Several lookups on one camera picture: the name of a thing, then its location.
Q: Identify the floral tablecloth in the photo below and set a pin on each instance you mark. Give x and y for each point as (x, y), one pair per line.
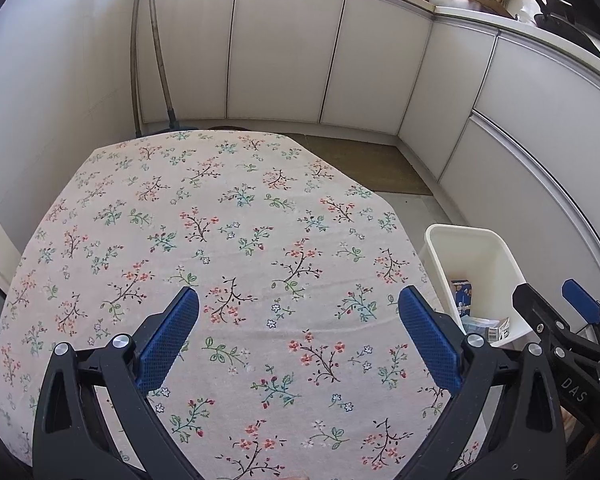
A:
(230, 240)

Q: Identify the white kitchen cabinets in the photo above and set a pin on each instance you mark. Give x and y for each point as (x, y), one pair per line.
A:
(280, 50)

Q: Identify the black frying pan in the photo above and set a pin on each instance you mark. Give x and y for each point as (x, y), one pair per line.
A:
(570, 25)

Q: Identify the white plastic bin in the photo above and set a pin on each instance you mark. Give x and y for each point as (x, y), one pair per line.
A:
(480, 260)

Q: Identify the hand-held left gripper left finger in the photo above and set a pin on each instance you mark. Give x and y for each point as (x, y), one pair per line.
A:
(167, 340)

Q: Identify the blue and white packet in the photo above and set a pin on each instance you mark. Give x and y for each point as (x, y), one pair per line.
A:
(480, 327)

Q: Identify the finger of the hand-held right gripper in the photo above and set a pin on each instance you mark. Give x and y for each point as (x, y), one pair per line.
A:
(545, 315)
(582, 302)

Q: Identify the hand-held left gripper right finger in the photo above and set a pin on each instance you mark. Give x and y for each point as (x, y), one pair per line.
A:
(430, 340)

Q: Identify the blue cardboard box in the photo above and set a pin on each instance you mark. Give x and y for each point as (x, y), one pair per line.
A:
(462, 297)

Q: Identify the metal mop pole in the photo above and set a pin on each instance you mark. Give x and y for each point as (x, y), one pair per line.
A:
(136, 60)
(162, 60)

